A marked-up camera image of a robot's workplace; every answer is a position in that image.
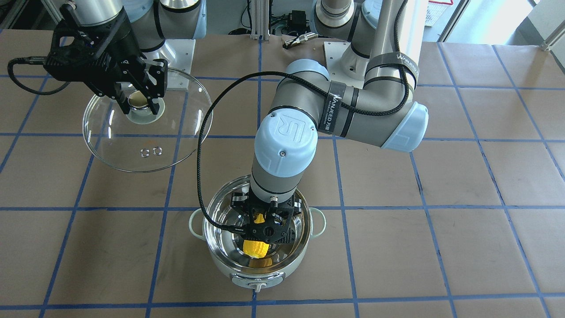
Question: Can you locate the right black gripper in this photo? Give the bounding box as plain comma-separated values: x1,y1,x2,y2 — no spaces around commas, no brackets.
44,9,167,115

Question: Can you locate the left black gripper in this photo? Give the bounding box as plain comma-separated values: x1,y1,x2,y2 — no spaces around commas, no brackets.
230,189,302,244

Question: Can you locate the yellow corn cob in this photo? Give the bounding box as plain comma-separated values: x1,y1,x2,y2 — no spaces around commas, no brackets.
243,240,270,258

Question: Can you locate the glass pot lid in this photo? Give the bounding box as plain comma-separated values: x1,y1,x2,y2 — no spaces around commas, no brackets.
83,68,212,173

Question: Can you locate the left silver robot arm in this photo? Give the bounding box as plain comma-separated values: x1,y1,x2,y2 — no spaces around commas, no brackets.
226,0,429,243

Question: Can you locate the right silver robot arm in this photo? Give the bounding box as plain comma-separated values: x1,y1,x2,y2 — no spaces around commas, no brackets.
44,0,207,115

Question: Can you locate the white electric cooking pot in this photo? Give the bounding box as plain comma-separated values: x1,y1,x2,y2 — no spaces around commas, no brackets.
196,175,320,292

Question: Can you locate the black power supply box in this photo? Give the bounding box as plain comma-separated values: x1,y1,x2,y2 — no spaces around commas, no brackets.
287,10,308,34

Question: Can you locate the metal connector plug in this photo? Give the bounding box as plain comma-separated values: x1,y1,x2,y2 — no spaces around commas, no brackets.
282,32,319,49

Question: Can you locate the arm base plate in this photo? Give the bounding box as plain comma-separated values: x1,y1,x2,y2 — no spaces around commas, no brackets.
145,39,196,91
324,42,369,89

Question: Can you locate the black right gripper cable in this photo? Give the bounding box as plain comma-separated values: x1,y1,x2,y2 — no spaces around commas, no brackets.
8,57,71,96

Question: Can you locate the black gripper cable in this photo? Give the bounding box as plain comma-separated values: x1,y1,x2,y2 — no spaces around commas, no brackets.
8,57,71,96
197,0,409,232

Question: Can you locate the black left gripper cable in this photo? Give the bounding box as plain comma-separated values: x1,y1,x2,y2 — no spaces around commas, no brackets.
197,0,409,232

